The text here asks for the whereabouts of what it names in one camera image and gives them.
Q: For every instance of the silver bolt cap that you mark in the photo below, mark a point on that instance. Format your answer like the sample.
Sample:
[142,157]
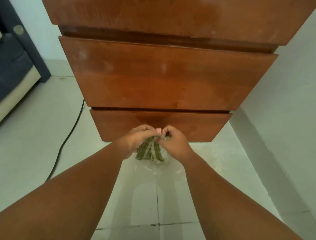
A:
[18,29]

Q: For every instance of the person's left hand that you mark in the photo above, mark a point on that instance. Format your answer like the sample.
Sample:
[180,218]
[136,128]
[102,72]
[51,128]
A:
[137,139]

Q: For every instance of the brown wooden bedside cabinet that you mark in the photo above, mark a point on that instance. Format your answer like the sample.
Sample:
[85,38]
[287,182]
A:
[160,74]

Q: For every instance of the person's left forearm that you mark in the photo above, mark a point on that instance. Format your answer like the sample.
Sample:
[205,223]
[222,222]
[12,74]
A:
[64,197]

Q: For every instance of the green checked cleaning cloth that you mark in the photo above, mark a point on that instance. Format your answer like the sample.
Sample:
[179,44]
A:
[149,150]

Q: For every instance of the person's right forearm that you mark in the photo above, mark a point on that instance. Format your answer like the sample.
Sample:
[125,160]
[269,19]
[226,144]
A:
[234,202]

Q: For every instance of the person's right hand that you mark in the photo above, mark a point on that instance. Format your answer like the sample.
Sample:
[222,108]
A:
[176,144]

